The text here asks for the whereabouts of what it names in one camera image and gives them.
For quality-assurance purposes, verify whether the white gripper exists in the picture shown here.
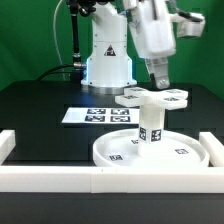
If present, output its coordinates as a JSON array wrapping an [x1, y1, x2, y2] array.
[[129, 0, 176, 89]]

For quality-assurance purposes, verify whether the white cross table base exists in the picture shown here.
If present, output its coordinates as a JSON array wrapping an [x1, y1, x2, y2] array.
[[115, 87, 188, 110]]

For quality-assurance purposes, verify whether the white round table top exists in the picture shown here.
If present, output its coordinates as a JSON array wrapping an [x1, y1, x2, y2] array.
[[93, 128, 209, 168]]

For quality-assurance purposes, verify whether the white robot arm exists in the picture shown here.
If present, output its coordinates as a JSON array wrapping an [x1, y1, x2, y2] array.
[[81, 0, 176, 94]]

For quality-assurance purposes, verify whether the white marker sheet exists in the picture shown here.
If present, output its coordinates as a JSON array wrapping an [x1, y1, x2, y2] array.
[[62, 107, 139, 124]]

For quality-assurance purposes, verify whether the white fence right bar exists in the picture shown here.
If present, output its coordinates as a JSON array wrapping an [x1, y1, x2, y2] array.
[[199, 132, 224, 167]]

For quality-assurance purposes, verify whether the white fence bar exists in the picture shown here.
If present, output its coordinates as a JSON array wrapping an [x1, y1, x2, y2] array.
[[0, 166, 224, 193], [199, 132, 224, 167], [0, 130, 16, 166]]

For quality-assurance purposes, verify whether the white fence left bar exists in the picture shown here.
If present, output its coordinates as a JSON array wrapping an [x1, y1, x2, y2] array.
[[0, 130, 16, 166]]

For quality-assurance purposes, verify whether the white fence front bar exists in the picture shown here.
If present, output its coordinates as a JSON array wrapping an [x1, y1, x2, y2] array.
[[0, 166, 224, 193]]

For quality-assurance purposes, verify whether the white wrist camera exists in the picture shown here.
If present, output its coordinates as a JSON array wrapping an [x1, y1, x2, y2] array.
[[171, 13, 205, 38]]

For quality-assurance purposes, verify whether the black camera pole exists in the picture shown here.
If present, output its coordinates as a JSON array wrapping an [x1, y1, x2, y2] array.
[[66, 0, 96, 69]]

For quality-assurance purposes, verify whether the black cable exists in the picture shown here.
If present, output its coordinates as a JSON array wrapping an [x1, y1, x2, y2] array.
[[35, 64, 84, 82]]

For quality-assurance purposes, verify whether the grey cable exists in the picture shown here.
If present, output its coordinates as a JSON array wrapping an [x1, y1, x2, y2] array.
[[52, 0, 68, 81]]

